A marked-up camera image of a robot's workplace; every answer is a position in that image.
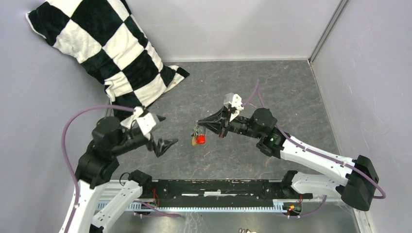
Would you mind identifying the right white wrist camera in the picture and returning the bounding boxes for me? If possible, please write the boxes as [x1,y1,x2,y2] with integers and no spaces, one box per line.
[223,92,244,122]

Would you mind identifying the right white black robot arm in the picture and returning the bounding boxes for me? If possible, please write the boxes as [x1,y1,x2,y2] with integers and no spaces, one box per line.
[197,107,379,211]

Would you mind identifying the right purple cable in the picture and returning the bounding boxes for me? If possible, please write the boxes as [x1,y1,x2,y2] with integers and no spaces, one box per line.
[242,80,387,219]

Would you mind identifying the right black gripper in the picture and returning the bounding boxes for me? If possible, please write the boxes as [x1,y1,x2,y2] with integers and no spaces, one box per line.
[198,105,263,139]

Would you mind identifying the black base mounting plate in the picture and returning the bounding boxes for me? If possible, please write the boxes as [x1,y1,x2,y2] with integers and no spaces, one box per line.
[140,179,313,207]

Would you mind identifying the black white checkered pillow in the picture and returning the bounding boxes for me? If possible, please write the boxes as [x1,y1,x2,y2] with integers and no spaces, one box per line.
[25,0,190,129]

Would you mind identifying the slotted white cable duct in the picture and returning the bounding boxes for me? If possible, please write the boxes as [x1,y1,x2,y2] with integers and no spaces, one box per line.
[96,200,287,213]

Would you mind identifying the corner aluminium post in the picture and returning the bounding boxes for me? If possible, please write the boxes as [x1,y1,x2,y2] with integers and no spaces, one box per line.
[308,0,350,66]

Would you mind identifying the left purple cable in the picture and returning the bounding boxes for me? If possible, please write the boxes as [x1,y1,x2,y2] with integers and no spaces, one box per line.
[61,104,183,233]

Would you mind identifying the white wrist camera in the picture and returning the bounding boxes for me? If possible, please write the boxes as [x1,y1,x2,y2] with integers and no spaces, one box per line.
[133,106,160,138]
[223,92,244,122]

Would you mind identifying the red key tag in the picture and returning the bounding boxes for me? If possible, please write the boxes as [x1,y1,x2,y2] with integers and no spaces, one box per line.
[195,134,206,145]

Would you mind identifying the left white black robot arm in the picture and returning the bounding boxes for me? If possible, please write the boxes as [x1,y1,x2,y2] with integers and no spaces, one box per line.
[60,116,178,233]

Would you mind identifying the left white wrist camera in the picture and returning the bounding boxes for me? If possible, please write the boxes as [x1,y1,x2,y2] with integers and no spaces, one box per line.
[133,106,160,138]

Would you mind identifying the purple cable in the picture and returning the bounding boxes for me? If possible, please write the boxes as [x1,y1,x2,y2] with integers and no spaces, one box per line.
[61,104,183,233]
[242,80,387,219]

